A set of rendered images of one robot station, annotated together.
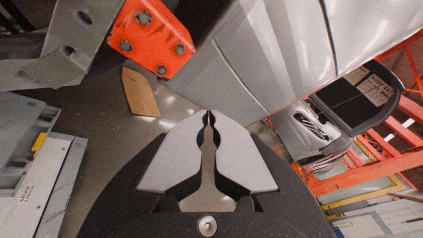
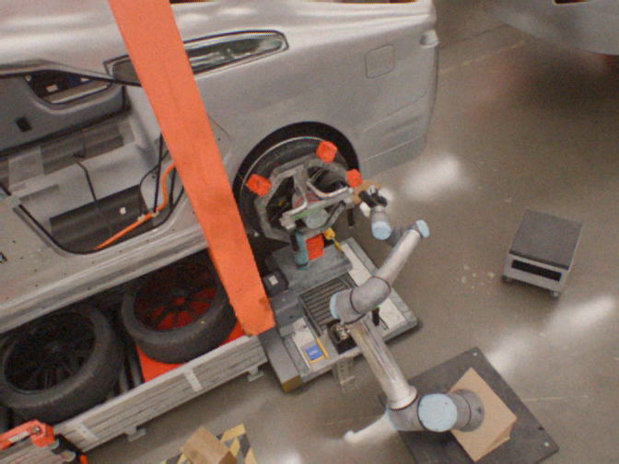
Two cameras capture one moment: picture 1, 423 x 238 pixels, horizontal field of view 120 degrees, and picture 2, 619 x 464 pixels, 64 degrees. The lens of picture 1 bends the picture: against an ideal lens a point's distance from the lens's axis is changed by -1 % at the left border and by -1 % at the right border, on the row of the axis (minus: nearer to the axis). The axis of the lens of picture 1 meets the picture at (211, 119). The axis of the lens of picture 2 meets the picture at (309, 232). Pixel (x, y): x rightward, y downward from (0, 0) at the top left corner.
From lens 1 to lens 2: 2.68 m
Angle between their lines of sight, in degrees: 35
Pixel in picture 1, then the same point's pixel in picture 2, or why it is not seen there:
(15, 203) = (356, 272)
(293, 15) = (371, 133)
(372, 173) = not seen: outside the picture
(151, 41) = (354, 182)
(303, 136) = (599, 17)
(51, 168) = (353, 257)
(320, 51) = (395, 116)
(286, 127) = (563, 29)
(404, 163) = not seen: outside the picture
